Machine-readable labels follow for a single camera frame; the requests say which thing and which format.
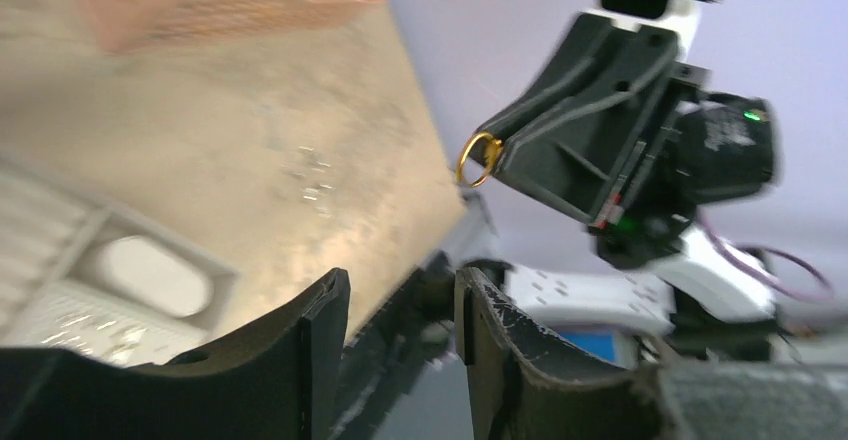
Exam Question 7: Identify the crystal earrings in box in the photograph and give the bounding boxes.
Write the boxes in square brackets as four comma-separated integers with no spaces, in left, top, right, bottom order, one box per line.
[35,311,156,365]

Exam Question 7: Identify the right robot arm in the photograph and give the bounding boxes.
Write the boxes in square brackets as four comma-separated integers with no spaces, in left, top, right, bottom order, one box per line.
[463,13,801,360]

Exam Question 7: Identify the silver crystal jewelry pile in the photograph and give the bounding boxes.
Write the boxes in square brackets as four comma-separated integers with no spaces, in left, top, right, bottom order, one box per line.
[282,145,336,219]

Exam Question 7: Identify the white oval box insert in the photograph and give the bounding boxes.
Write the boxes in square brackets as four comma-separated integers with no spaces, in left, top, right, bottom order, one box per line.
[93,235,213,318]

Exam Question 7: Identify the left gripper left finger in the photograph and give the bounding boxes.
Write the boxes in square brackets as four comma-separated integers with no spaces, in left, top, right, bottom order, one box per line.
[1,268,350,439]

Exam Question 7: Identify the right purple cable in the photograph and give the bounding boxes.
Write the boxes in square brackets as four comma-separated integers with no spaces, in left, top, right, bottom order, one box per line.
[698,218,836,306]

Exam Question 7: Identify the gold ring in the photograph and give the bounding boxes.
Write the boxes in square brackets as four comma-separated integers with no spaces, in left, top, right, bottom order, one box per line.
[454,130,505,189]

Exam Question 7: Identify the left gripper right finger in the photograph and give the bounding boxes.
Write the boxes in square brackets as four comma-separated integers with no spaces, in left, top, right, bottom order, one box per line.
[455,268,847,439]

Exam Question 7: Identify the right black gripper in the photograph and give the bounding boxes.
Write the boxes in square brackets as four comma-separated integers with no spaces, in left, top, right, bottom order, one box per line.
[475,13,710,271]

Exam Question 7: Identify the pink jewelry box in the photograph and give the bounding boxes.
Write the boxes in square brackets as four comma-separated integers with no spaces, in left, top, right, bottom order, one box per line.
[1,154,240,367]

